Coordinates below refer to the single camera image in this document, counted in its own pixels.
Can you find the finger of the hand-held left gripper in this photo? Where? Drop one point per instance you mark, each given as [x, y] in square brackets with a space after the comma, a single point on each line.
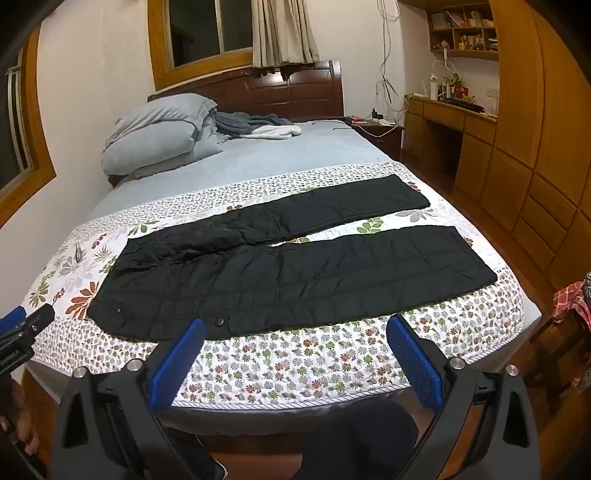
[39, 319]
[11, 317]

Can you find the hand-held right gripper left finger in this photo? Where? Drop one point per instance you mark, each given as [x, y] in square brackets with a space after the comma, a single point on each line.
[178, 355]

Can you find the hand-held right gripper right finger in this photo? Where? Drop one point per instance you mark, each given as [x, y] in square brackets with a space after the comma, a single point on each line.
[415, 364]

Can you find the black quilted pants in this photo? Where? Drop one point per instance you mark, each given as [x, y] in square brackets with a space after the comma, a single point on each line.
[277, 281]

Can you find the person's left hand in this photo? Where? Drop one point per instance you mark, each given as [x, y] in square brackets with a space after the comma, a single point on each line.
[19, 410]

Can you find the person's leg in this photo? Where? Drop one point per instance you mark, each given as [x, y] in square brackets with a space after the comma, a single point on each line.
[360, 443]

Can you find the floral leaf print quilt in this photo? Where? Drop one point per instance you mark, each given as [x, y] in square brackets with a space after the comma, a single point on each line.
[286, 364]

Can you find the wooden chair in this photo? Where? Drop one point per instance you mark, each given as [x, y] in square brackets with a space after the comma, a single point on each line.
[554, 341]

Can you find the red checked cloth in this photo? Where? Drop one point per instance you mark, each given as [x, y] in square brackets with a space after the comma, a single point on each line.
[570, 300]

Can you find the wooden framed side window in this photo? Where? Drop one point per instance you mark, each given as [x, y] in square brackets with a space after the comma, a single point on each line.
[14, 129]

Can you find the wooden desk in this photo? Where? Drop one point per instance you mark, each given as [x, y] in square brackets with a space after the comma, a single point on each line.
[443, 138]

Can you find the dark wooden nightstand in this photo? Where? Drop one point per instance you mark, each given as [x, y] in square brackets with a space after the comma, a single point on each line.
[381, 136]

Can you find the dark grey blanket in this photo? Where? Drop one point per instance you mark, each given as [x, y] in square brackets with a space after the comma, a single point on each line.
[240, 121]

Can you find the white fleece cloth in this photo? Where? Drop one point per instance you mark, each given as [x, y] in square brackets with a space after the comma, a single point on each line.
[277, 131]

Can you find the wooden wardrobe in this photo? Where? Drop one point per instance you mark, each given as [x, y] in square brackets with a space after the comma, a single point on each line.
[545, 138]

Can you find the white bottle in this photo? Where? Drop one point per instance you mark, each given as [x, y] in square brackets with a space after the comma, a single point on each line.
[434, 87]

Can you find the beige pleated curtain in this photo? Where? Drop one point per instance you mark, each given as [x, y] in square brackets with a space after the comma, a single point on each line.
[284, 32]

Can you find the wooden wall shelf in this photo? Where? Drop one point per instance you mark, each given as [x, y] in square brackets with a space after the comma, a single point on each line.
[464, 32]

